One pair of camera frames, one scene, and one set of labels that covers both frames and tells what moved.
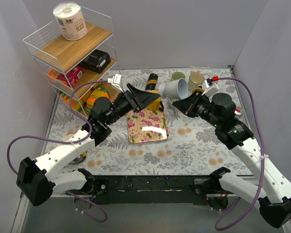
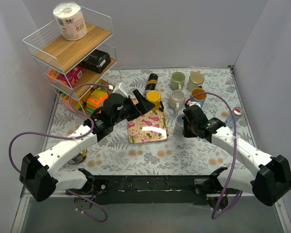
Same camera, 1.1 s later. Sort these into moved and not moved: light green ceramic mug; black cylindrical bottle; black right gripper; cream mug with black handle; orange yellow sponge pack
Moved: black right gripper
Not moved: cream mug with black handle; black cylindrical bottle; light green ceramic mug; orange yellow sponge pack
